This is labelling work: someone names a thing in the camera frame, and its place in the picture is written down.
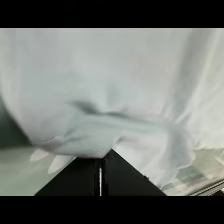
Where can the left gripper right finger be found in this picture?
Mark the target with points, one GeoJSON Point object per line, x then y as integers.
{"type": "Point", "coordinates": [126, 178]}

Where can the white T-shirt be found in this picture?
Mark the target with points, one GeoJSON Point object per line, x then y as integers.
{"type": "Point", "coordinates": [110, 86]}

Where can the silver frame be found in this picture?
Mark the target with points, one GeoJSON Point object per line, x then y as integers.
{"type": "Point", "coordinates": [210, 189]}

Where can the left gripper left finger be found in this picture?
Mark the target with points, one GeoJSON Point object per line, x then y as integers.
{"type": "Point", "coordinates": [76, 180]}

